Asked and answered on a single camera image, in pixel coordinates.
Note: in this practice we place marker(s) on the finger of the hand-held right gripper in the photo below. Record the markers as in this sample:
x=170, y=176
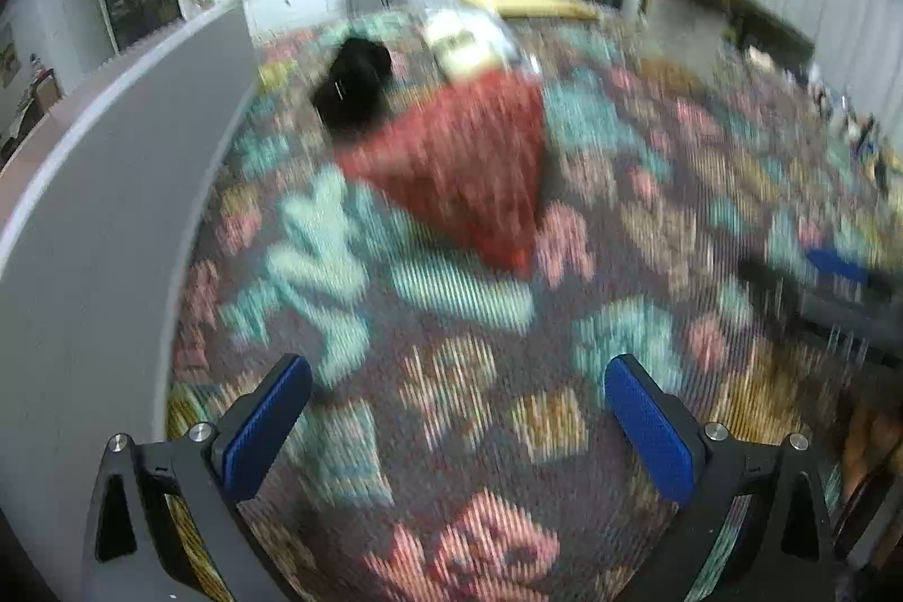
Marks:
x=832, y=267

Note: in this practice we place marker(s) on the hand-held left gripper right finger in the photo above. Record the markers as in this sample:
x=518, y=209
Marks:
x=652, y=426

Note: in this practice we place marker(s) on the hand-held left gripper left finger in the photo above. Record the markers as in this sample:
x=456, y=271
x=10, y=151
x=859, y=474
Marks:
x=264, y=426

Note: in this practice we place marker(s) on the cluster of bottles and jars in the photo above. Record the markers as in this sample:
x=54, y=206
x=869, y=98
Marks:
x=853, y=129

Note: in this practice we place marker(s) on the colourful patterned blanket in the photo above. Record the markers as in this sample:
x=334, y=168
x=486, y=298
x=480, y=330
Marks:
x=458, y=376

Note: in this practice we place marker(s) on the grey upholstered panel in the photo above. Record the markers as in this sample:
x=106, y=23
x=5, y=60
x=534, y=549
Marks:
x=106, y=221

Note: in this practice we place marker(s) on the red cloth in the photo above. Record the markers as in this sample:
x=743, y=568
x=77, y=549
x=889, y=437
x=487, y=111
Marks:
x=465, y=165

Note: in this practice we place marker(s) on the long yellow cushion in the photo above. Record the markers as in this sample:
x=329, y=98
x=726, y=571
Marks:
x=529, y=2

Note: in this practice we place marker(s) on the white television console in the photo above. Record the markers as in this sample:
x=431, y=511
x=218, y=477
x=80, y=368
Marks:
x=296, y=2

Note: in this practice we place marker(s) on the dark wooden furniture frame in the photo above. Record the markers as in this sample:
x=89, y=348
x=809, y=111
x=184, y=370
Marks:
x=762, y=20

